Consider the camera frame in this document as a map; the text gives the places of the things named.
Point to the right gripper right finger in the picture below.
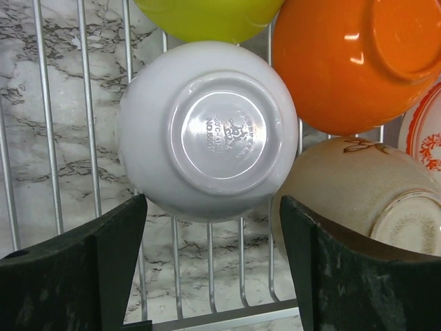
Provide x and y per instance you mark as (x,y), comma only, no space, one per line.
(346,281)

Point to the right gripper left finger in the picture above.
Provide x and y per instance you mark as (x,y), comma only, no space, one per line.
(78,280)

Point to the beige ceramic bowl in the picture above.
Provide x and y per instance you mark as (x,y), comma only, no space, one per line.
(366,186)

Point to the white orange patterned bowl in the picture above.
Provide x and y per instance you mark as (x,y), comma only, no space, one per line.
(420,131)

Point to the plain white bowl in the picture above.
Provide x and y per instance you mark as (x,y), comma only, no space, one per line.
(207,131)

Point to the yellow white bowl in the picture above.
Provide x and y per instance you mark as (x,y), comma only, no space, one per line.
(228,21)

